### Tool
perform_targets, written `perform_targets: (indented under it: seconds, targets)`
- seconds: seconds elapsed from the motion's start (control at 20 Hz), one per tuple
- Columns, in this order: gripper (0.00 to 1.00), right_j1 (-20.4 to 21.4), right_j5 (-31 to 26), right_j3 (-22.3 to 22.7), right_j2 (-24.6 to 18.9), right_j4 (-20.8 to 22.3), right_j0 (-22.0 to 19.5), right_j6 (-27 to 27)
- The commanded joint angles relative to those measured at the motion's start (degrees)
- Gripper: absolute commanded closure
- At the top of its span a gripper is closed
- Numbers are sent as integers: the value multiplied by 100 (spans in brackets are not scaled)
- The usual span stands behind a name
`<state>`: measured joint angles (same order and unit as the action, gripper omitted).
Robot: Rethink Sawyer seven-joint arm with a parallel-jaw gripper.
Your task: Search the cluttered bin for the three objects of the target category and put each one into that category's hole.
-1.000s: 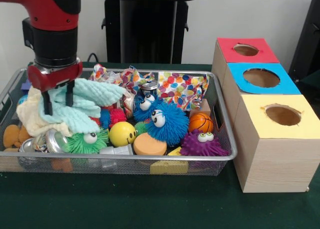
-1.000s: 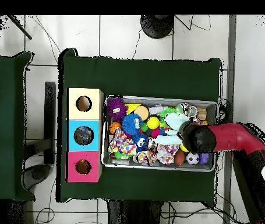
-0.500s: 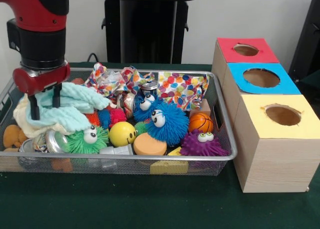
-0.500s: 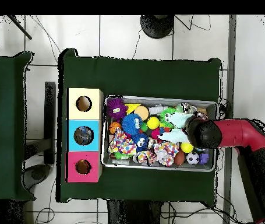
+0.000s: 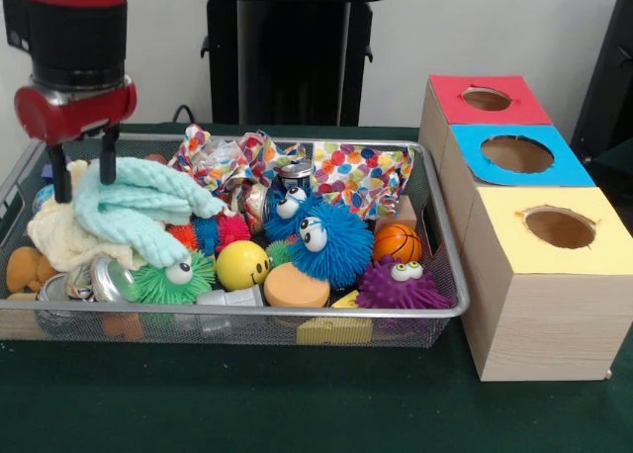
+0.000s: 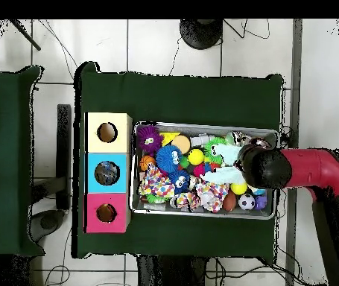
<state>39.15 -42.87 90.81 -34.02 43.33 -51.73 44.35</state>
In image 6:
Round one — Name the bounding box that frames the confetti print cloth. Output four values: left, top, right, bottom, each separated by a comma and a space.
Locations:
138, 162, 176, 199

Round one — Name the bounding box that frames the light blue waffle cloth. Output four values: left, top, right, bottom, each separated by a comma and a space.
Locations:
200, 143, 248, 185

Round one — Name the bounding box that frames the wooden three-hole box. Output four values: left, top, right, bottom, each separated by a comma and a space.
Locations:
83, 112, 133, 234

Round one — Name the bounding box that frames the shallow mesh bin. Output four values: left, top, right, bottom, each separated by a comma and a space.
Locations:
129, 120, 279, 220

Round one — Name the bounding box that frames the orange foam disc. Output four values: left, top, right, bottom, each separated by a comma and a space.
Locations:
171, 135, 191, 155

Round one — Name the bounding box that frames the small orange basketball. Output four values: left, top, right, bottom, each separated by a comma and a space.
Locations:
139, 155, 157, 173

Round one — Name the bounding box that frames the dark blue spiky ball with eyes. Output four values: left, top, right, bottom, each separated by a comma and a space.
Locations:
168, 169, 191, 195

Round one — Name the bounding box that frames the yellow smiley ball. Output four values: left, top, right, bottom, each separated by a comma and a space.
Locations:
187, 148, 205, 166

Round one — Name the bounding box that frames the purple spiky ball with eyes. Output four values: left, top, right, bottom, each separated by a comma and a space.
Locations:
136, 125, 165, 155

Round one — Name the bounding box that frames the green spiky ball with eyes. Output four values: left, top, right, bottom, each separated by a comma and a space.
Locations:
203, 136, 226, 165

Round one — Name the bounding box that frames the dark green tablecloth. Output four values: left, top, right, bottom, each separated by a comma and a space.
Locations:
72, 61, 284, 259

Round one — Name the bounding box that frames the plain yellow ball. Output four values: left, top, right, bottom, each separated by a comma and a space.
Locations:
230, 182, 248, 196

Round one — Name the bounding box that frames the small soccer ball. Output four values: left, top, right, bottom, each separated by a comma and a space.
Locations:
238, 193, 256, 212

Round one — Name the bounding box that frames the black upright panel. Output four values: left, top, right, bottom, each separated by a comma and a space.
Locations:
56, 104, 72, 211

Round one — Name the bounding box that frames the black round stand base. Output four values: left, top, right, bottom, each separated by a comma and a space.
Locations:
179, 19, 224, 51

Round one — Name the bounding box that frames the grey stand foot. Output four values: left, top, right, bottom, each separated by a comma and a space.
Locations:
28, 209, 66, 243

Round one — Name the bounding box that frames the green cloth side table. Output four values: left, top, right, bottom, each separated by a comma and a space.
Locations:
0, 66, 45, 258

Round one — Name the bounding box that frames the black rod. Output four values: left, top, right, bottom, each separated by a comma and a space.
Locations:
9, 19, 42, 51

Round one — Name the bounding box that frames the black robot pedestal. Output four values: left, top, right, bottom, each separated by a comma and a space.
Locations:
136, 255, 210, 286

